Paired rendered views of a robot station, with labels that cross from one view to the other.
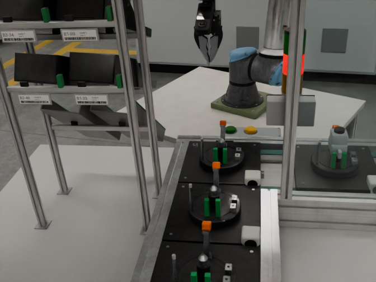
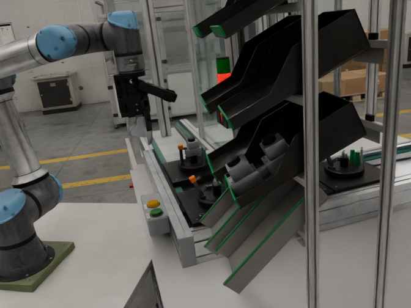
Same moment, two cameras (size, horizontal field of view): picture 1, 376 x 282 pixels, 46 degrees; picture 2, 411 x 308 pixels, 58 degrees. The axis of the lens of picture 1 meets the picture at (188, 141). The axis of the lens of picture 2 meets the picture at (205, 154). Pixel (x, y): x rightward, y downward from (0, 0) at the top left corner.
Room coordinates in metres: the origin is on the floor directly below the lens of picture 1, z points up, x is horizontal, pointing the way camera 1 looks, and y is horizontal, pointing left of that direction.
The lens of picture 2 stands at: (1.64, 0.92, 1.54)
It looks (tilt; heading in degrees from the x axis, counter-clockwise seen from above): 19 degrees down; 246
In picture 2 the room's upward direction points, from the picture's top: 6 degrees counter-clockwise
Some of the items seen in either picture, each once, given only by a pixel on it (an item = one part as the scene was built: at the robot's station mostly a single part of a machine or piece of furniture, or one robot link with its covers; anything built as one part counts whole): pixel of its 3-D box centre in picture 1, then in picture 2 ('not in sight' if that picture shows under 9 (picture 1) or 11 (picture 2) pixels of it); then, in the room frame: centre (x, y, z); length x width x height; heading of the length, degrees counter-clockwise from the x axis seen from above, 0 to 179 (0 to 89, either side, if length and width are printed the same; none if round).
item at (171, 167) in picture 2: not in sight; (194, 168); (1.10, -0.43, 0.96); 0.24 x 0.24 x 0.02; 80
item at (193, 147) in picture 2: not in sight; (194, 145); (1.09, -0.43, 1.06); 0.08 x 0.04 x 0.07; 170
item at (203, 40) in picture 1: (205, 46); (141, 131); (1.39, -0.08, 1.27); 0.06 x 0.03 x 0.09; 170
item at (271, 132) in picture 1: (250, 138); (155, 212); (1.36, -0.22, 0.93); 0.21 x 0.07 x 0.06; 80
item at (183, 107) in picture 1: (236, 111); (40, 273); (1.75, -0.22, 0.84); 0.90 x 0.70 x 0.03; 51
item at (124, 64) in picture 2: not in sight; (130, 64); (1.39, -0.09, 1.45); 0.08 x 0.08 x 0.05
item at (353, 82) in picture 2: not in sight; (345, 86); (-3.38, -3.99, 0.20); 1.20 x 0.80 x 0.41; 161
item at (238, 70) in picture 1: (244, 64); (10, 215); (1.79, -0.26, 1.05); 0.13 x 0.12 x 0.14; 50
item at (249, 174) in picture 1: (221, 149); (216, 187); (1.16, -0.10, 1.01); 0.24 x 0.24 x 0.13; 80
